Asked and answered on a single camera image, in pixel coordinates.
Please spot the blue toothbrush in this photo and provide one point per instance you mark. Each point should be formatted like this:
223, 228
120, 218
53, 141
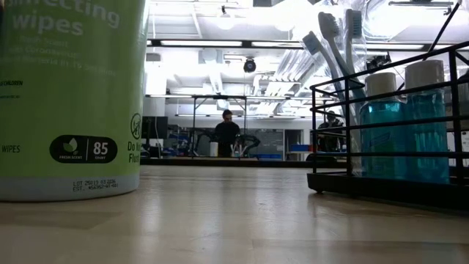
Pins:
353, 23
328, 23
311, 42

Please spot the blue mouthwash bottle white cap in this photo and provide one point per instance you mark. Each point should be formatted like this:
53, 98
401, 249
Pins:
427, 139
383, 139

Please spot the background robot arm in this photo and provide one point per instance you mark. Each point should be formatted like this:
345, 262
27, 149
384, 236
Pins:
251, 140
201, 137

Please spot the person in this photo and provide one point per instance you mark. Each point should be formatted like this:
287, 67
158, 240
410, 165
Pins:
227, 135
331, 126

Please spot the white paper roll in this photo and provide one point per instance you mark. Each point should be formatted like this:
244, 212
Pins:
214, 149

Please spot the blue storage bins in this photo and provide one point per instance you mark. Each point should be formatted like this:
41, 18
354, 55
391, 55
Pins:
298, 148

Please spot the black computer monitor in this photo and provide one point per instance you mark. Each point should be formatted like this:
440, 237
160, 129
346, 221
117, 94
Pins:
154, 127

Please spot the black overhead beam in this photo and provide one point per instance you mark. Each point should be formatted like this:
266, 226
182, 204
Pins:
246, 43

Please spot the white globe lamp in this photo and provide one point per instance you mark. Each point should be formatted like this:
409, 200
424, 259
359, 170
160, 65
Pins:
225, 21

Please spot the black ceiling track light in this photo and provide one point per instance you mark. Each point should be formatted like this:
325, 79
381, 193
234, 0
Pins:
375, 62

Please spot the disinfecting wipes canister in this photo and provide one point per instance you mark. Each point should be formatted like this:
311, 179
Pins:
73, 110

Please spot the background black rig frame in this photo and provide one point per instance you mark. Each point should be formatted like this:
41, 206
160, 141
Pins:
220, 97

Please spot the black round hanging camera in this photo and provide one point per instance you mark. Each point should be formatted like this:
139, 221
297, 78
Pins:
250, 66

